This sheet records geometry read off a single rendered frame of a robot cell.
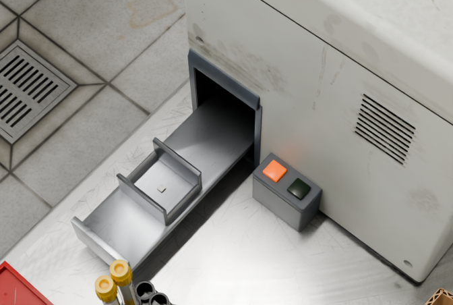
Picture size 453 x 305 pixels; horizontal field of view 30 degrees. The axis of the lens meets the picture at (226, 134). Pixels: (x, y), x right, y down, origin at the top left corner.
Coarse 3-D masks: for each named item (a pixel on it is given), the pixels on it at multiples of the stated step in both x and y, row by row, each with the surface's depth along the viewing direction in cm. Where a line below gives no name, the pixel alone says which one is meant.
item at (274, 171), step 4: (272, 164) 77; (276, 164) 77; (268, 168) 77; (272, 168) 77; (276, 168) 77; (280, 168) 77; (284, 168) 77; (264, 172) 77; (268, 172) 76; (272, 172) 76; (276, 172) 76; (280, 172) 76; (284, 172) 77; (268, 176) 76; (272, 176) 76; (276, 176) 76; (280, 176) 76; (276, 180) 76
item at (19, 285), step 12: (0, 276) 77; (12, 276) 77; (0, 288) 77; (12, 288) 77; (24, 288) 77; (0, 300) 76; (12, 300) 76; (24, 300) 76; (36, 300) 76; (48, 300) 76
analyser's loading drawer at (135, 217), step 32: (224, 96) 82; (192, 128) 81; (224, 128) 80; (160, 160) 79; (192, 160) 79; (224, 160) 79; (128, 192) 76; (160, 192) 77; (192, 192) 76; (96, 224) 76; (128, 224) 76; (160, 224) 76; (128, 256) 74
